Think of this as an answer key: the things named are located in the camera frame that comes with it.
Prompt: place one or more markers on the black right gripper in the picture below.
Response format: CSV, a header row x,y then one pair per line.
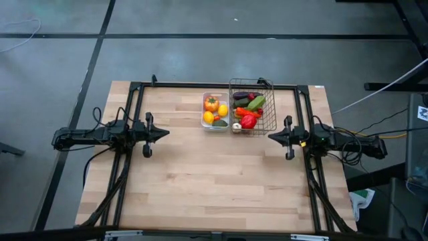
x,y
299,138

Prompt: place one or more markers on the grey cabinet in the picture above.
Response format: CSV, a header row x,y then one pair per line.
x,y
416,150

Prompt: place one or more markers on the orange carrot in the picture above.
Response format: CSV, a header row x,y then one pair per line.
x,y
247,112

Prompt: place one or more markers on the white garlic bulb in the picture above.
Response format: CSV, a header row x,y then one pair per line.
x,y
236,126

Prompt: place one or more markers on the silver aluminium bracket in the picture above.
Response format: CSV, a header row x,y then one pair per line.
x,y
123,233
309,237

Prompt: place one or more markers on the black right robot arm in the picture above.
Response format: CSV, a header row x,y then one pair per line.
x,y
351,142

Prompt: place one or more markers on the orange tomato with green stem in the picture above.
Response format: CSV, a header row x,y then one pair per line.
x,y
211,104

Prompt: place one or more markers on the small red strawberry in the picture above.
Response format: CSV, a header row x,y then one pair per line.
x,y
260,111

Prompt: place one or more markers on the large red bell pepper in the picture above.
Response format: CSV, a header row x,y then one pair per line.
x,y
248,122

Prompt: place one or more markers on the dark purple eggplant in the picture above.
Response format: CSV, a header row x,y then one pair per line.
x,y
239,95

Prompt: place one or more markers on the white printed tag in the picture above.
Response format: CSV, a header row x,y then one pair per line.
x,y
423,113

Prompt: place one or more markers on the small yellow tag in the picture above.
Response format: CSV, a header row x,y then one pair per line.
x,y
303,144

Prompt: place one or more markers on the light green bumpy vegetable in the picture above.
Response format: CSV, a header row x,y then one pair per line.
x,y
256,103

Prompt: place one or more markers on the black aluminium table frame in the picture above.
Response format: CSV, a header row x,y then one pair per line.
x,y
160,85

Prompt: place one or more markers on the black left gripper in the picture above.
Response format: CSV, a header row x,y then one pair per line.
x,y
142,134

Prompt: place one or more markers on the black floor object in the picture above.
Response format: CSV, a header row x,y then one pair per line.
x,y
10,149

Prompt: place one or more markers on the white and green bag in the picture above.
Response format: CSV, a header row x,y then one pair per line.
x,y
361,201

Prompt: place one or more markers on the black furniture base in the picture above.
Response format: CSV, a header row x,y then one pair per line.
x,y
384,86

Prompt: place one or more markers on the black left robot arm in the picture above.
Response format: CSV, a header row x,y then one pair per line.
x,y
83,135

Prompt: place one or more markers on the dark green avocado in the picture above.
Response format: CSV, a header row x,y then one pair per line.
x,y
220,123

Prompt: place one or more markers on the dark green cucumber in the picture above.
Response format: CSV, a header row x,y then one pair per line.
x,y
240,102

